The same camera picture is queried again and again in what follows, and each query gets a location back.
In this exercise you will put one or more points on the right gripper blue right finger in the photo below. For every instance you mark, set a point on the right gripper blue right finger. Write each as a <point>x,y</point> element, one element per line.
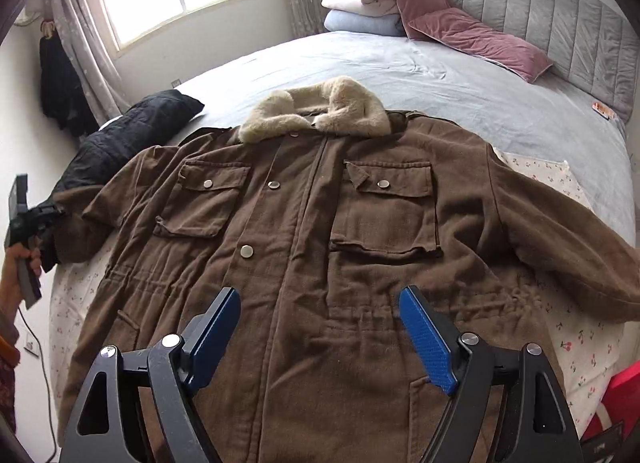
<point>534,423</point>

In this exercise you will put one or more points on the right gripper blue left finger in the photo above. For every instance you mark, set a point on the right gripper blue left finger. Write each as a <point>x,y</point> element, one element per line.
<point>107,424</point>

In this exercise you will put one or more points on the brown coat with fur collar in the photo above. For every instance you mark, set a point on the brown coat with fur collar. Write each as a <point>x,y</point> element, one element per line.
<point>319,209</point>

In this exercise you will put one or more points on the hanging black clothes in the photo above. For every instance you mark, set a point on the hanging black clothes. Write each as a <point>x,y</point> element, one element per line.
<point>61,94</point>

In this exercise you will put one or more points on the person left hand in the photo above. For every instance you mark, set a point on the person left hand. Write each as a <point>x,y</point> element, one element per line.
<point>10,292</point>

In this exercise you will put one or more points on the red plastic chair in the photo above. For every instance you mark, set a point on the red plastic chair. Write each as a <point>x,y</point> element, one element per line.
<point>620,404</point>

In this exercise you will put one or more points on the cherry print white cloth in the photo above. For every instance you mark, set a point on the cherry print white cloth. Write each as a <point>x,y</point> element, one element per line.
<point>587,349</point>

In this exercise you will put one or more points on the black quilted jacket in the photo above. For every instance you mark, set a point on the black quilted jacket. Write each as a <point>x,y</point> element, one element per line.
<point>152,121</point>

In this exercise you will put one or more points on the grey curtain left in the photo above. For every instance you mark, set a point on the grey curtain left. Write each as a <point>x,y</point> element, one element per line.
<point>80,39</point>

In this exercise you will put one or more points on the grey bed sheet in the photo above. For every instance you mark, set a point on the grey bed sheet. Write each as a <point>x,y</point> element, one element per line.
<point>549,119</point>

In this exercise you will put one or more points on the small orange packet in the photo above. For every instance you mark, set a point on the small orange packet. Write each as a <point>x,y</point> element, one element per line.
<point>603,110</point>

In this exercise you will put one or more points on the grey padded headboard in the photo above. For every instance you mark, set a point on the grey padded headboard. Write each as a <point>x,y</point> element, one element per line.
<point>591,46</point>

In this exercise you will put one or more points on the folded white blanket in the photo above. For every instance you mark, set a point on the folded white blanket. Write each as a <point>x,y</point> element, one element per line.
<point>372,8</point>

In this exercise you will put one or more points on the pink velvet pillow front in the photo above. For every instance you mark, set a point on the pink velvet pillow front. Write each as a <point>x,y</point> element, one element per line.
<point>457,30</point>

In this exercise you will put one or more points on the folded light blue blanket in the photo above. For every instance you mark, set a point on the folded light blue blanket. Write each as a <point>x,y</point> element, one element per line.
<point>386,25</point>

